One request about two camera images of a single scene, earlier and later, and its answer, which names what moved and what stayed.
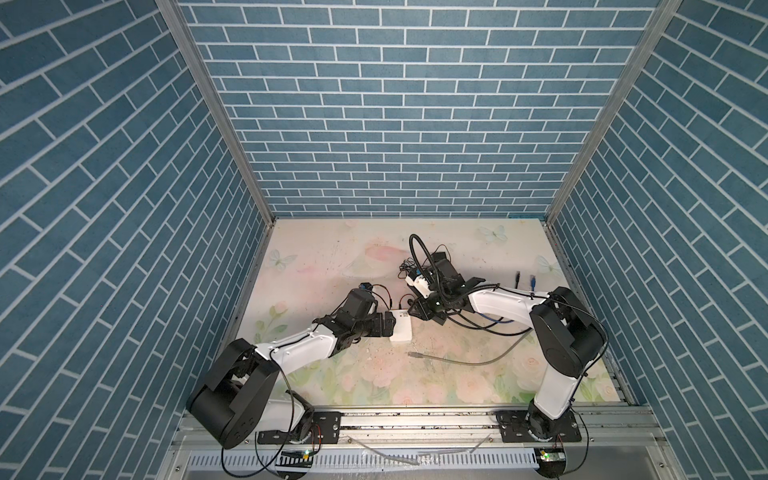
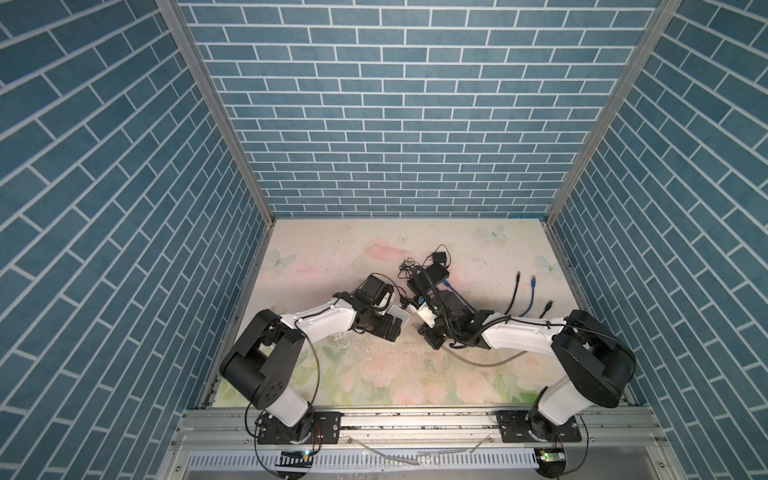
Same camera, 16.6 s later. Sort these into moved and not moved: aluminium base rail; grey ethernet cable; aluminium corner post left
Moved: grey ethernet cable
Not moved: aluminium base rail; aluminium corner post left
